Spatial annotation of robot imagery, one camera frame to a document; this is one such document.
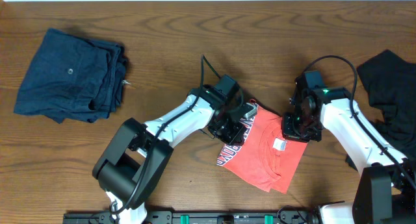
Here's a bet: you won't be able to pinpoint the orange t-shirt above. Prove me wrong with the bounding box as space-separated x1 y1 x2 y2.
216 99 307 193

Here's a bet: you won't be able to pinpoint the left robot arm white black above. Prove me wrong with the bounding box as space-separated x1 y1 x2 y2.
92 75 257 223

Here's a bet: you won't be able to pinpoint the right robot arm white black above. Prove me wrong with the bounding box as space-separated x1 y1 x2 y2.
282 71 415 224

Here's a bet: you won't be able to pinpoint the black folded garment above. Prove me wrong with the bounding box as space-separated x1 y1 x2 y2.
355 49 415 160

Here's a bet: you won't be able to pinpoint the navy blue folded shorts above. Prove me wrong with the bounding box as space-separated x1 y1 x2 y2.
14 29 127 123

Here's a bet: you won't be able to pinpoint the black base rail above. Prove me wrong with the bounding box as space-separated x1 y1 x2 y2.
62 208 322 224

